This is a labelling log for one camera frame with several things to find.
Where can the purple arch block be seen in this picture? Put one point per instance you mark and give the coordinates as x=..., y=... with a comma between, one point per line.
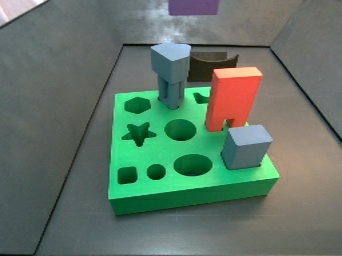
x=192, y=7

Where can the red arch block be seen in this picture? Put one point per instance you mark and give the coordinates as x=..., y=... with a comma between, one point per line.
x=234, y=88

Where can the black curved fixture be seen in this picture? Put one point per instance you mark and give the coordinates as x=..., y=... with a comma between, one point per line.
x=204, y=62

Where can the green shape sorter base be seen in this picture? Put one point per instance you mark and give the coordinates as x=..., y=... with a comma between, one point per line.
x=165, y=163

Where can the blue square block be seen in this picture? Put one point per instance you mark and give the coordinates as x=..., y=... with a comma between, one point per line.
x=244, y=147

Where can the blue pentagon peg block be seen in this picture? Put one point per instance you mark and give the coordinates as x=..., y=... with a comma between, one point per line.
x=169, y=61

